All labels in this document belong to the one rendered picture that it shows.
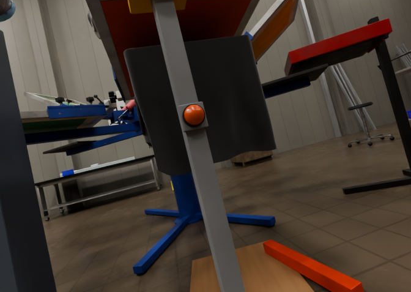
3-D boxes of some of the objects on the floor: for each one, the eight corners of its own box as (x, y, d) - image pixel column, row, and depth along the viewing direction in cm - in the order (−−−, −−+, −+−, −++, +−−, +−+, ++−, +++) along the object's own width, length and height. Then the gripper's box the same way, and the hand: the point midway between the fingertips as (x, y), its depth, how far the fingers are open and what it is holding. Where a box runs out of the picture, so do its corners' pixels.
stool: (402, 138, 347) (391, 96, 350) (362, 147, 347) (351, 106, 351) (373, 139, 408) (364, 104, 411) (340, 147, 409) (330, 112, 412)
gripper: (73, -26, 77) (84, 27, 73) (107, -27, 80) (120, 24, 76) (82, -5, 85) (92, 43, 82) (113, -7, 88) (123, 40, 84)
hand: (106, 36), depth 82 cm, fingers closed on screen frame, 4 cm apart
